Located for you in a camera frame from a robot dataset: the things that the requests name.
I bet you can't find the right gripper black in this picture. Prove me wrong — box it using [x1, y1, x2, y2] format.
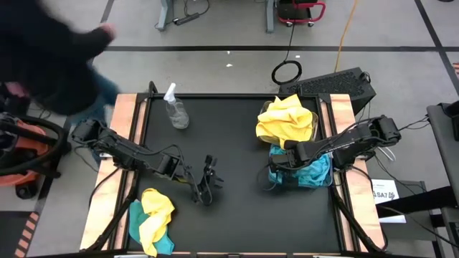
[269, 140, 313, 172]

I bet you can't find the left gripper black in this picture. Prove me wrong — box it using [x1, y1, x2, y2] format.
[195, 154, 225, 207]

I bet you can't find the yellow microfiber towel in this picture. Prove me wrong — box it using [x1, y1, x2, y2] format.
[140, 188, 176, 257]
[255, 93, 314, 150]

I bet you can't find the clear spray bottle white nozzle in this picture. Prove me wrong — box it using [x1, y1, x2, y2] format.
[163, 82, 190, 130]

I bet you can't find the wooden table side board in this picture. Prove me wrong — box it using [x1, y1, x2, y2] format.
[321, 93, 387, 251]
[79, 93, 148, 251]

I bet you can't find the black computer tower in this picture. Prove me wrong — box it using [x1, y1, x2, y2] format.
[278, 67, 377, 116]

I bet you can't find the white paper sign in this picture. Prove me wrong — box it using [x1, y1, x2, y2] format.
[371, 178, 407, 224]

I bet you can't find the black power strip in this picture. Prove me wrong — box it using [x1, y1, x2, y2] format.
[172, 12, 201, 27]

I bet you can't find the grey desk leg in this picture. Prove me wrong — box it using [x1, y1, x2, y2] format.
[264, 0, 276, 34]
[155, 0, 176, 32]

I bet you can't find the red black cart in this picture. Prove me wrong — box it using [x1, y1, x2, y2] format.
[277, 0, 327, 28]

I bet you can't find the person's hand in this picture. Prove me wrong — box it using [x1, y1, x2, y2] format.
[99, 23, 118, 40]

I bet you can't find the orange black shop vacuum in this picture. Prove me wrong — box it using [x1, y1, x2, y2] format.
[0, 112, 72, 200]

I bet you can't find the person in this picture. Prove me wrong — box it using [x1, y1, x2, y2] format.
[0, 0, 121, 125]

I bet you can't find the black coiled cable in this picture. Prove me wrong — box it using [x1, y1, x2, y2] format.
[271, 21, 303, 86]

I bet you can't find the yellow extension cable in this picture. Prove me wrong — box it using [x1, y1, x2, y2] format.
[333, 0, 360, 72]

